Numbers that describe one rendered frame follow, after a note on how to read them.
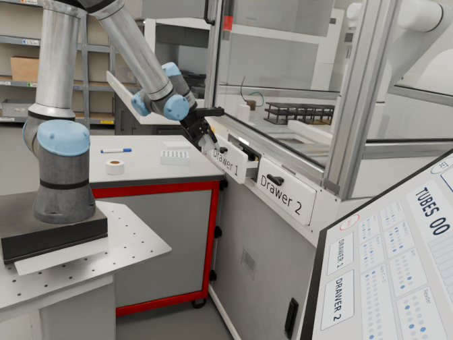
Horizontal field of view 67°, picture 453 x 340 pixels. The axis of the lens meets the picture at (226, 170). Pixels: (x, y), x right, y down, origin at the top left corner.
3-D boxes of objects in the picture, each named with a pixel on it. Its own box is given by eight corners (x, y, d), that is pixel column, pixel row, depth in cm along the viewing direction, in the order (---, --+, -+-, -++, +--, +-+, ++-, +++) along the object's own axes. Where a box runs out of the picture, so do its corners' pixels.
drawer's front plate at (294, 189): (304, 226, 98) (311, 191, 94) (256, 186, 122) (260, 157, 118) (309, 225, 98) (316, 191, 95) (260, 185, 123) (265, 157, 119)
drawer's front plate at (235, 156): (240, 184, 122) (243, 155, 118) (210, 158, 147) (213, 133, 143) (244, 184, 123) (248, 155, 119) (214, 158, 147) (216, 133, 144)
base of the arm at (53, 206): (45, 229, 80) (44, 191, 77) (24, 206, 90) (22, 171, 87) (106, 215, 91) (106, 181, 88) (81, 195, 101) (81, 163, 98)
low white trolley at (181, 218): (85, 342, 149) (77, 182, 123) (79, 260, 201) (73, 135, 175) (208, 312, 173) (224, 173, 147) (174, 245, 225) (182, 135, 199)
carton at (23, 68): (12, 81, 418) (9, 57, 408) (17, 77, 445) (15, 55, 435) (48, 83, 432) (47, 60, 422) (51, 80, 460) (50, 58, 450)
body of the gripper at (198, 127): (188, 138, 128) (172, 111, 121) (207, 125, 129) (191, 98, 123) (195, 144, 121) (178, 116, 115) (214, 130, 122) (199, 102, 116)
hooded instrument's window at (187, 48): (141, 105, 194) (143, 19, 178) (108, 71, 344) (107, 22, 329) (305, 110, 241) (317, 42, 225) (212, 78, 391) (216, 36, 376)
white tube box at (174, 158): (160, 164, 149) (160, 156, 148) (160, 158, 157) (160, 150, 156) (188, 165, 151) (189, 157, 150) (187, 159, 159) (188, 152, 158)
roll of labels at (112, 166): (115, 176, 131) (115, 166, 130) (102, 172, 134) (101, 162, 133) (127, 171, 138) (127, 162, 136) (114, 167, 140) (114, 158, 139)
